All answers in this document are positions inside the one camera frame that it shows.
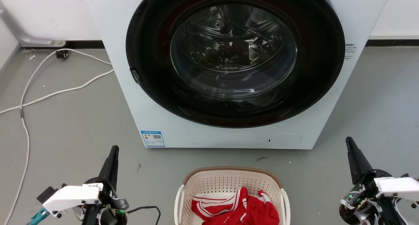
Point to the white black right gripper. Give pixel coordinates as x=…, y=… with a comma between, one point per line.
x=383, y=192

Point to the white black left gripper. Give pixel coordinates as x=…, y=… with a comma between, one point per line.
x=72, y=197

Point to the cream perforated laundry basket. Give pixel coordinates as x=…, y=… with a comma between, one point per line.
x=226, y=181

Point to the blue energy label sticker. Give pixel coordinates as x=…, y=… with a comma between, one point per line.
x=153, y=138

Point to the round white filter cover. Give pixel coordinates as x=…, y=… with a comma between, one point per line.
x=284, y=140

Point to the teal left gripper connector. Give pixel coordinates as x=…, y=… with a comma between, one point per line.
x=37, y=216

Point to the black round washing machine door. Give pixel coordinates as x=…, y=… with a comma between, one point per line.
x=314, y=71

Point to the red white-striped garment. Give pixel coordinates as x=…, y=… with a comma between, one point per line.
x=252, y=212

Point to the small black floor fixture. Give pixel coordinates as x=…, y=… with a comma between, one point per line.
x=61, y=54

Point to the white front-load washing machine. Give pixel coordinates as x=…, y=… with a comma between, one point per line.
x=114, y=22

